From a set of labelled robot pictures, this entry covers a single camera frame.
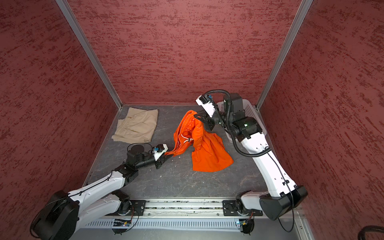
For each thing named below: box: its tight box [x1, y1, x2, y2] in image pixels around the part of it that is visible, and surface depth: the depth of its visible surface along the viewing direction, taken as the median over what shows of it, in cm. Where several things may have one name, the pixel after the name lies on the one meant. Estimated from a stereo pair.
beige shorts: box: [111, 107, 159, 144], surface depth 106 cm
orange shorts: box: [164, 110, 234, 173], surface depth 87 cm
